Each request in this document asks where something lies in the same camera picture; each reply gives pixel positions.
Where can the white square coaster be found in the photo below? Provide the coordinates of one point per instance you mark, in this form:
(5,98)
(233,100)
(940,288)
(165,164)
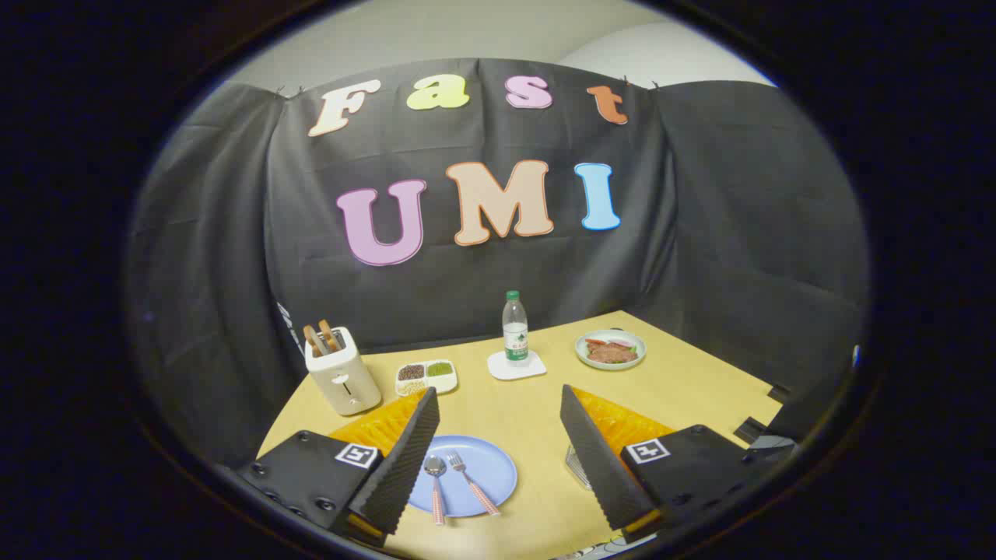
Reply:
(502,369)

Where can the clear water bottle green cap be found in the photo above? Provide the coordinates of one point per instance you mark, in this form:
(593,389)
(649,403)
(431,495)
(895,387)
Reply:
(515,330)

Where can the black table bracket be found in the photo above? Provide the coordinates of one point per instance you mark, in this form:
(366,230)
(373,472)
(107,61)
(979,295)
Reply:
(751,429)
(779,392)

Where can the white divided condiment dish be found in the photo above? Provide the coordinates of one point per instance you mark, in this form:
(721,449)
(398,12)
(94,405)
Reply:
(426,376)

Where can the cream toaster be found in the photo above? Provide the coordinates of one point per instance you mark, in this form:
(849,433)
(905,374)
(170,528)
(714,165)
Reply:
(342,381)

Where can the green plate of food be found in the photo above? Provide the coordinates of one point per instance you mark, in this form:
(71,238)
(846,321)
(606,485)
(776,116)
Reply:
(611,351)

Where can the blue plate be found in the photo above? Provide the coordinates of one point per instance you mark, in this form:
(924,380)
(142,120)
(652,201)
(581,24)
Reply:
(490,467)

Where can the perforated metal basket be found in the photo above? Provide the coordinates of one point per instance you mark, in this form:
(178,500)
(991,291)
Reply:
(577,467)

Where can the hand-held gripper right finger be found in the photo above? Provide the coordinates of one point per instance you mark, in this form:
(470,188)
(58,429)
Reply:
(603,467)

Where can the brown toast slice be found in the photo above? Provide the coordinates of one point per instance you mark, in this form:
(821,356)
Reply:
(313,341)
(330,334)

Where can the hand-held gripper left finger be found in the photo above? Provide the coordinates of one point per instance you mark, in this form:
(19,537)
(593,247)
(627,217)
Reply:
(401,467)

